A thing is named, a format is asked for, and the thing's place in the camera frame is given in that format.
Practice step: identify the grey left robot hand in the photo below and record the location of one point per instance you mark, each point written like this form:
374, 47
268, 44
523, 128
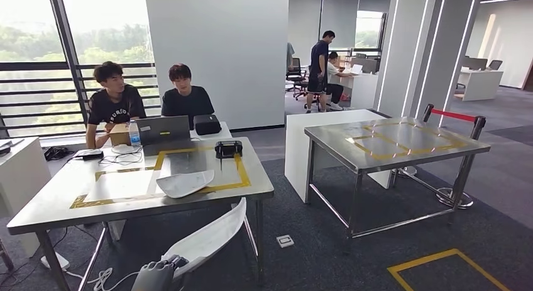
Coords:
156, 276

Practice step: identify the white curved car trim part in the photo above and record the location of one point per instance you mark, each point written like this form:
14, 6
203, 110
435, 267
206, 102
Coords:
208, 239

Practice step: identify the white flat car trim part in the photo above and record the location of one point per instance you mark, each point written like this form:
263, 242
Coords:
185, 183

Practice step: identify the white floor power strip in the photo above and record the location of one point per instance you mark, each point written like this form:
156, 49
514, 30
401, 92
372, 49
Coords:
55, 261

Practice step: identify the floor socket plate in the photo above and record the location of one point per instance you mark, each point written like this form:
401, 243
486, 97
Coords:
285, 241

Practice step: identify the black power adapter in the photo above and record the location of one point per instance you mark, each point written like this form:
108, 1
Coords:
89, 155

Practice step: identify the clear water bottle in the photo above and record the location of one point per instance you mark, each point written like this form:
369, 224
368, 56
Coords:
134, 135

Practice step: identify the brown cardboard box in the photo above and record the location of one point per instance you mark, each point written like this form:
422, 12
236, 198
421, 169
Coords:
119, 136

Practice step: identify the black remote controller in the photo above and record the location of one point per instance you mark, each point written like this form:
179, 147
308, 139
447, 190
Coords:
228, 149

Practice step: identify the grey laptop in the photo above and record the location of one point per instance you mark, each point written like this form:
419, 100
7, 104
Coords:
164, 130

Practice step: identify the black case with yellow mark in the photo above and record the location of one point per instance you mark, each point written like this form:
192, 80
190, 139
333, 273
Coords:
207, 124

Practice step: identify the white cabinet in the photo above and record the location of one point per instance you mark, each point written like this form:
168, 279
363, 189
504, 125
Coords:
21, 176

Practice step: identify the dark window railing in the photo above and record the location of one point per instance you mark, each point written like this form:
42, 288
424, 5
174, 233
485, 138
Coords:
75, 66

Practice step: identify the black office chair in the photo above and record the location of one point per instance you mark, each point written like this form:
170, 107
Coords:
495, 64
302, 87
295, 72

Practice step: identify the floor tray with red items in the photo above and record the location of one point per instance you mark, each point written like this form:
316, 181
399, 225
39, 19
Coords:
345, 97

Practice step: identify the white office desk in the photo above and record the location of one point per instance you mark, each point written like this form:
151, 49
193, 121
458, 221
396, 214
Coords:
479, 85
364, 89

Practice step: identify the silver laptop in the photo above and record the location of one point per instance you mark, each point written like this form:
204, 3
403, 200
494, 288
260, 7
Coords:
357, 69

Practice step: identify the grey monitor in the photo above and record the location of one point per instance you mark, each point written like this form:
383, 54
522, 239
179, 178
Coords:
370, 65
474, 63

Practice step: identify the black-topped barrier stanchion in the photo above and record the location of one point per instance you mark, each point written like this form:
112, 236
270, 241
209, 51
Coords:
478, 126
427, 112

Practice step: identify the red barrier belt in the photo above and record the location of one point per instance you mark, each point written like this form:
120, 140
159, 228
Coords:
454, 115

